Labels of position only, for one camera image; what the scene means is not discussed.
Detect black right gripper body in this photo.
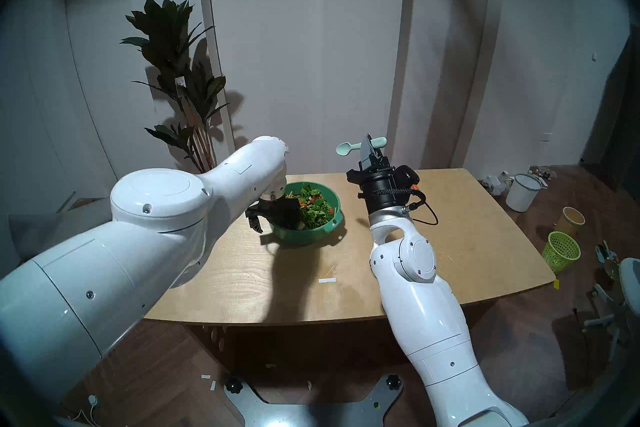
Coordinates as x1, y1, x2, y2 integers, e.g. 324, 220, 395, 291
346, 163, 426, 215

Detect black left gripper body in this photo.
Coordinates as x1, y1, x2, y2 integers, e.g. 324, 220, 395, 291
244, 196, 302, 234

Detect pale teal spoon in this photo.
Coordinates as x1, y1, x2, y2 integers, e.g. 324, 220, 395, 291
336, 137, 387, 157

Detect green salad bowl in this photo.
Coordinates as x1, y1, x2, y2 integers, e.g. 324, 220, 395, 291
260, 182, 345, 245

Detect chopped lettuce tomato cucumber salad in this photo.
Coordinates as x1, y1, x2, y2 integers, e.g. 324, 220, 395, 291
287, 185, 336, 230

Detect crumpled white trash pile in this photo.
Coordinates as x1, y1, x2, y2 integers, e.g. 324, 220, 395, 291
479, 171, 515, 195

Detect white bucket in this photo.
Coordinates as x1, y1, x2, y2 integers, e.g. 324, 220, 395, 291
505, 173, 543, 212

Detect green mesh basket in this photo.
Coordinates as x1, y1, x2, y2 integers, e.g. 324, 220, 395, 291
542, 231, 582, 274

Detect tan paper cup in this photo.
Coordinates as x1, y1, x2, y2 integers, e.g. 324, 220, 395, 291
554, 206, 586, 236

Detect tall dark green potted plant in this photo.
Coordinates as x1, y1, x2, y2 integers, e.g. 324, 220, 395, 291
120, 0, 231, 179

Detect rolled grey mat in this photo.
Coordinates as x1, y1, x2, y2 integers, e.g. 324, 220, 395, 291
7, 198, 113, 262

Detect green plastic tools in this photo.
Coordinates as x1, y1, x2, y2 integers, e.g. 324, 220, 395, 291
595, 241, 621, 280

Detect white office chair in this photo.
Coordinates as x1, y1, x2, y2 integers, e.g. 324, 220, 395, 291
582, 258, 640, 361

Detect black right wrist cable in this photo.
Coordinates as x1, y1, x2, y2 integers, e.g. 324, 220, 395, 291
405, 191, 439, 226

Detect grey metal robot base plate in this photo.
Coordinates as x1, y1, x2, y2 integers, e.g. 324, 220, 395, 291
223, 373, 404, 427

